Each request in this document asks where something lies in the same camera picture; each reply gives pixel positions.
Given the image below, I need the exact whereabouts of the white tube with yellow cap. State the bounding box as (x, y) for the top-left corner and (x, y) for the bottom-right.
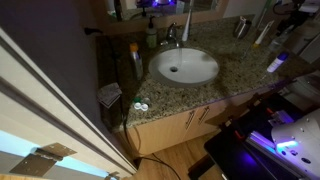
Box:
(253, 19), (276, 48)

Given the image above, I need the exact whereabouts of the wood-framed mirror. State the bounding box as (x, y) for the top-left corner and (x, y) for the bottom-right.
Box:
(91, 0), (231, 34)

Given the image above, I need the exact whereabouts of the dark box with patterned top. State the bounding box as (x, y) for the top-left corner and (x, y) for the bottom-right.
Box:
(96, 82), (124, 132)

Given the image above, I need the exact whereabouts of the white bottle with purple cap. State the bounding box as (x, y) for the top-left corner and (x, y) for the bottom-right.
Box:
(266, 51), (290, 74)

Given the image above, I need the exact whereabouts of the green soap pump dispenser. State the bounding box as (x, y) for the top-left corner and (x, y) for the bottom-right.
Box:
(145, 15), (158, 49)

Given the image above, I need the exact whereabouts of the metal cabinet door handle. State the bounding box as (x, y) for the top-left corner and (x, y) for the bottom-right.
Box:
(185, 109), (196, 130)
(198, 105), (211, 125)

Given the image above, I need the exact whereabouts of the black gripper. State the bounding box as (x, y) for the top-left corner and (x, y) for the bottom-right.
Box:
(278, 9), (309, 38)

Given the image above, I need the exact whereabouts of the white contact lens case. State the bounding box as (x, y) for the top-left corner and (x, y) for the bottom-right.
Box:
(133, 101), (150, 112)

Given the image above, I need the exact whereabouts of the chrome sink faucet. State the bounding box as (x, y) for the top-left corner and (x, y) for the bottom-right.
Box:
(159, 21), (184, 48)

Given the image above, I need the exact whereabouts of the orange-capped spray bottle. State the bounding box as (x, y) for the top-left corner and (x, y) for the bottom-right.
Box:
(129, 42), (145, 82)

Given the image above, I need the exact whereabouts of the white toilet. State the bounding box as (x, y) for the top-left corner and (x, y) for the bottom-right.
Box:
(283, 19), (320, 64)

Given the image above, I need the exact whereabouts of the white oval sink basin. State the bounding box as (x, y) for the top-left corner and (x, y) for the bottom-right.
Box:
(148, 47), (221, 88)

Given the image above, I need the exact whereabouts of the metal cup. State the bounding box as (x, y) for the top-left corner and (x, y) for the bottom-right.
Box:
(233, 15), (253, 39)

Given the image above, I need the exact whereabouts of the white panel door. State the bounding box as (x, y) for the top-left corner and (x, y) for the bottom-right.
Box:
(0, 26), (138, 180)

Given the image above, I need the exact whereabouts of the black floor cable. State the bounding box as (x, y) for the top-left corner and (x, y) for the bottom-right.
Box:
(121, 99), (183, 180)

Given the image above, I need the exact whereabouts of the large brass door hinge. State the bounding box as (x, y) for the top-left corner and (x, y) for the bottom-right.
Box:
(8, 142), (78, 178)

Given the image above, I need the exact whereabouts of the wooden vanity cabinet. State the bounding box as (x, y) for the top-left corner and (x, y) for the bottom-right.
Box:
(124, 84), (288, 158)

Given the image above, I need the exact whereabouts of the clear plastic bottle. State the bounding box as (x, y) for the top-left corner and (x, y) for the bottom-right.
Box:
(268, 26), (294, 51)

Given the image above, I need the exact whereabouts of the white standing tube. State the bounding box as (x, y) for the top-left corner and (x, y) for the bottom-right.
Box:
(181, 0), (195, 43)

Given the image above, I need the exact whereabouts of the black robot cart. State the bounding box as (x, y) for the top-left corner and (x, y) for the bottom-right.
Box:
(188, 91), (320, 180)

